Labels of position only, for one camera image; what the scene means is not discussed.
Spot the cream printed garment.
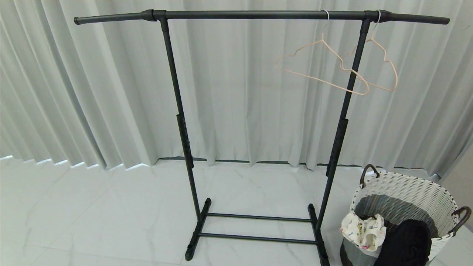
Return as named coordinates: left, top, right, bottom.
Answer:
left=340, top=212, right=387, bottom=252

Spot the pink clothes hanger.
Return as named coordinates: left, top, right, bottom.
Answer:
left=344, top=11, right=399, bottom=92
left=275, top=11, right=370, bottom=96

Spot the black t-shirt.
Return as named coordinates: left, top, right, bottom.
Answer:
left=373, top=219, right=432, bottom=266

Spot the black clothes rack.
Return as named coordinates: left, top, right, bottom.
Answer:
left=74, top=9, right=450, bottom=266

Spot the white laundry basket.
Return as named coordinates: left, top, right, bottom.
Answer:
left=340, top=164, right=472, bottom=266

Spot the white curtain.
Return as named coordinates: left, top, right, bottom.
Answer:
left=0, top=0, right=473, bottom=178

